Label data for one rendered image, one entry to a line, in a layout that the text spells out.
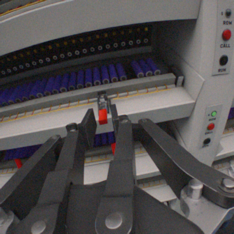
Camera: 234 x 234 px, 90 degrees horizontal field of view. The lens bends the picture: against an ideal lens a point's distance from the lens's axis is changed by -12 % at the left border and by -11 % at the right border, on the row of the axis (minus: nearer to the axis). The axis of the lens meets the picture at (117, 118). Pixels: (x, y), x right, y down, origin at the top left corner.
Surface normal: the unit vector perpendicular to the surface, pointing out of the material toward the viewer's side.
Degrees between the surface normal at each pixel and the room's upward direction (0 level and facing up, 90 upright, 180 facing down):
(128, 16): 109
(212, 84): 90
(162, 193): 19
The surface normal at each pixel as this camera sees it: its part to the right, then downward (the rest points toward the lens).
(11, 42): 0.15, 0.75
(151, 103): -0.11, -0.64
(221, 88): 0.10, 0.50
